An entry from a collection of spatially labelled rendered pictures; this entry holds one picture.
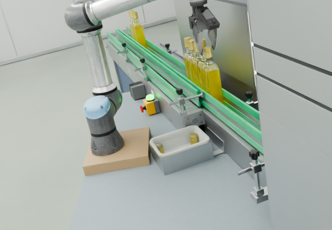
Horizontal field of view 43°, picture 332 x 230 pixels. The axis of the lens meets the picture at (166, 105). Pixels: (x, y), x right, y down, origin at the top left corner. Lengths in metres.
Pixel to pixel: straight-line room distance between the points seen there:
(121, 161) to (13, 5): 6.03
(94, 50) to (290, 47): 1.21
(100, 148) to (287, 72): 1.19
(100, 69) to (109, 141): 0.32
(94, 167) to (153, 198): 0.35
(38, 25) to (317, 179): 7.05
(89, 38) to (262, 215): 1.01
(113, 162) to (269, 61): 1.08
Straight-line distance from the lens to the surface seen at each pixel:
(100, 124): 1.81
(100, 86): 1.91
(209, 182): 1.61
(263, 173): 1.49
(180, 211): 1.50
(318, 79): 0.74
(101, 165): 1.81
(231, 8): 1.77
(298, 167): 0.89
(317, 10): 0.70
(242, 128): 1.57
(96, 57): 1.87
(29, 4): 7.61
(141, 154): 1.80
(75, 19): 1.71
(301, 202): 0.94
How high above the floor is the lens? 1.66
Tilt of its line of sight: 23 degrees down
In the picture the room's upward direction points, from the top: 12 degrees counter-clockwise
